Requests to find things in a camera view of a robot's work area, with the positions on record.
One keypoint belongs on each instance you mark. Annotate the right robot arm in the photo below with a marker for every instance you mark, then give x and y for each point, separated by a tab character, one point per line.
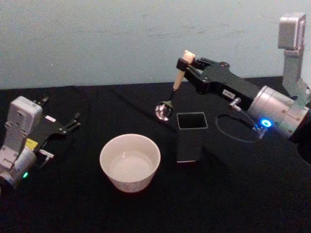
274	106

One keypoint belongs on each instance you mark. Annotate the black table cloth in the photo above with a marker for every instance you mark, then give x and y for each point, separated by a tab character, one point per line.
77	208

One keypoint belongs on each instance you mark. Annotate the white ceramic bowl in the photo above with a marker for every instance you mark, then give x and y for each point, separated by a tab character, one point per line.
131	167

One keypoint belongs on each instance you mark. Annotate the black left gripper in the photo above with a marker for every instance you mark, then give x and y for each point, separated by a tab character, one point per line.
49	129

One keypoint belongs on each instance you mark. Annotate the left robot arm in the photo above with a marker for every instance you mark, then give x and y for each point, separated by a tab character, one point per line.
22	114

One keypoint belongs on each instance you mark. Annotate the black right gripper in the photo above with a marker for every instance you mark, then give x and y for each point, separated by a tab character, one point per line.
223	82

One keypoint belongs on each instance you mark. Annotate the black square container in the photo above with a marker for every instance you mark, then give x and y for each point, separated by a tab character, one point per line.
189	148

